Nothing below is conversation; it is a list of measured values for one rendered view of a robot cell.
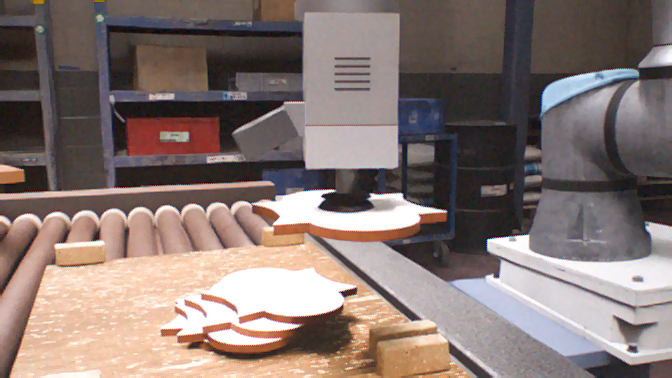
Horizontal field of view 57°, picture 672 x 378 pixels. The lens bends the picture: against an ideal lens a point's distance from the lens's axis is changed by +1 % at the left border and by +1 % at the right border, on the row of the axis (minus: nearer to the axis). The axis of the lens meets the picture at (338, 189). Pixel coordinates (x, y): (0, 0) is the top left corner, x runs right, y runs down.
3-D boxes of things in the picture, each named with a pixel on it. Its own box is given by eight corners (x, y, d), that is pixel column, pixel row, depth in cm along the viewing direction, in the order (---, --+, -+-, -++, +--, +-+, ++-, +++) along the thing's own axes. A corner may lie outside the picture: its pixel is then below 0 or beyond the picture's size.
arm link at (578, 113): (576, 169, 91) (577, 75, 89) (669, 175, 80) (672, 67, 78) (520, 177, 84) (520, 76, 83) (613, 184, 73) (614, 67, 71)
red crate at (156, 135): (214, 148, 499) (212, 114, 495) (221, 155, 458) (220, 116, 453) (127, 151, 479) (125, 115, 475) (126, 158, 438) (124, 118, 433)
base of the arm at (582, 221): (590, 233, 93) (591, 167, 92) (679, 253, 79) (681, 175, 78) (505, 244, 88) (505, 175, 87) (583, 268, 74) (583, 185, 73)
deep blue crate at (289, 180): (315, 203, 531) (315, 161, 525) (325, 213, 492) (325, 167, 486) (257, 206, 520) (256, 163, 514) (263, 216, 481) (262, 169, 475)
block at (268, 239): (301, 241, 91) (301, 223, 90) (304, 244, 89) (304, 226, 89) (261, 245, 89) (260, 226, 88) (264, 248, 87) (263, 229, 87)
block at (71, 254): (105, 260, 82) (104, 239, 81) (105, 264, 80) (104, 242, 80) (56, 264, 80) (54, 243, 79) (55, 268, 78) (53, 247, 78)
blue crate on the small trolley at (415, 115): (398, 128, 431) (398, 97, 428) (448, 132, 390) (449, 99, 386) (352, 130, 411) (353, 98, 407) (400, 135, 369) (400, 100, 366)
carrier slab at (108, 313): (308, 251, 92) (308, 240, 91) (450, 371, 54) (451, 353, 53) (47, 277, 80) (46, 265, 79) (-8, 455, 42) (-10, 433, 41)
